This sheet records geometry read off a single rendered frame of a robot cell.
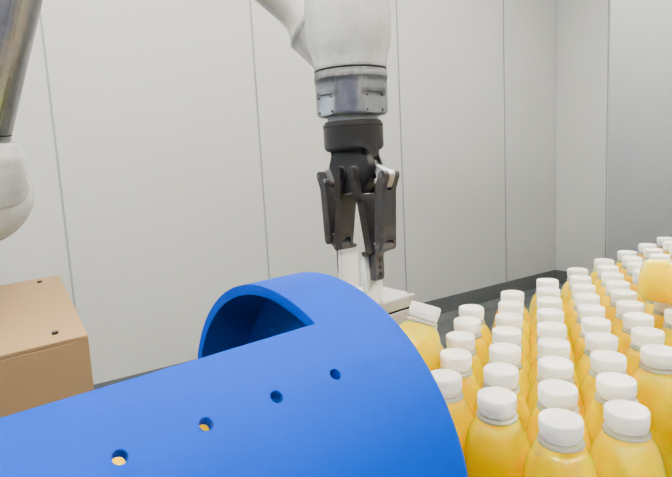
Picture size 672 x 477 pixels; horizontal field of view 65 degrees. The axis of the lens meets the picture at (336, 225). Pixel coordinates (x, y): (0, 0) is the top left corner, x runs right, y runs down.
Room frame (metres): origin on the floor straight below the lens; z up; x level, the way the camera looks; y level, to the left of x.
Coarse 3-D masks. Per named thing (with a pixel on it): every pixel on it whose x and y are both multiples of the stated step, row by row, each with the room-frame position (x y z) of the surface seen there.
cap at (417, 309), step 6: (414, 306) 0.64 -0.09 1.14; (420, 306) 0.64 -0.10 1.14; (426, 306) 0.63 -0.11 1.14; (432, 306) 0.63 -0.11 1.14; (414, 312) 0.64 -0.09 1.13; (420, 312) 0.63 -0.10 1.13; (426, 312) 0.63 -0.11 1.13; (432, 312) 0.63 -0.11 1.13; (438, 312) 0.64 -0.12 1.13; (426, 318) 0.63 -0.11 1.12; (432, 318) 0.63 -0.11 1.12
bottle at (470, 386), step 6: (468, 372) 0.61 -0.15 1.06; (462, 378) 0.61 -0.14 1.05; (468, 378) 0.61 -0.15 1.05; (474, 378) 0.62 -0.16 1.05; (462, 384) 0.60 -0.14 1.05; (468, 384) 0.60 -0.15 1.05; (474, 384) 0.61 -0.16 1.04; (462, 390) 0.60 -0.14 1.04; (468, 390) 0.60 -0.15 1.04; (474, 390) 0.60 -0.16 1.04; (468, 396) 0.60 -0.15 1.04; (474, 396) 0.60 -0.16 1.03; (468, 402) 0.60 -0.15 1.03
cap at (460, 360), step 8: (448, 352) 0.63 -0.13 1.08; (456, 352) 0.63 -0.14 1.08; (464, 352) 0.63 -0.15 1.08; (440, 360) 0.62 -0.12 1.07; (448, 360) 0.61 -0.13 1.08; (456, 360) 0.61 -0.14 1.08; (464, 360) 0.61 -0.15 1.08; (448, 368) 0.61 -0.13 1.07; (456, 368) 0.61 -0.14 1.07; (464, 368) 0.61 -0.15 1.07
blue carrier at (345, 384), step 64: (256, 320) 0.50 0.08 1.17; (320, 320) 0.34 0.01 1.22; (384, 320) 0.36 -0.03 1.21; (128, 384) 0.26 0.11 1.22; (192, 384) 0.27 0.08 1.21; (256, 384) 0.28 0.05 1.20; (320, 384) 0.30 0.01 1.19; (384, 384) 0.31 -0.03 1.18; (0, 448) 0.21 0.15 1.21; (64, 448) 0.22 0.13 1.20; (128, 448) 0.23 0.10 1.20; (192, 448) 0.24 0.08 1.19; (256, 448) 0.25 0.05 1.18; (320, 448) 0.27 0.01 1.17; (384, 448) 0.29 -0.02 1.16; (448, 448) 0.31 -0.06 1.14
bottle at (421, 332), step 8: (408, 320) 0.65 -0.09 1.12; (416, 320) 0.63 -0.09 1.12; (424, 320) 0.63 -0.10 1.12; (408, 328) 0.63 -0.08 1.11; (416, 328) 0.62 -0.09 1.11; (424, 328) 0.62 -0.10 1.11; (432, 328) 0.63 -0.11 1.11; (408, 336) 0.62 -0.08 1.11; (416, 336) 0.62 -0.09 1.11; (424, 336) 0.62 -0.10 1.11; (432, 336) 0.62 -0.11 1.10; (416, 344) 0.61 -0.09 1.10; (424, 344) 0.61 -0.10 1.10; (432, 344) 0.62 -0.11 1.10; (440, 344) 0.63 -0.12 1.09; (424, 352) 0.61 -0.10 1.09; (432, 352) 0.61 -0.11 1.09; (440, 352) 0.63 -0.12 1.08; (424, 360) 0.61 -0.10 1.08; (432, 360) 0.61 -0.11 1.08; (432, 368) 0.61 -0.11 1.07
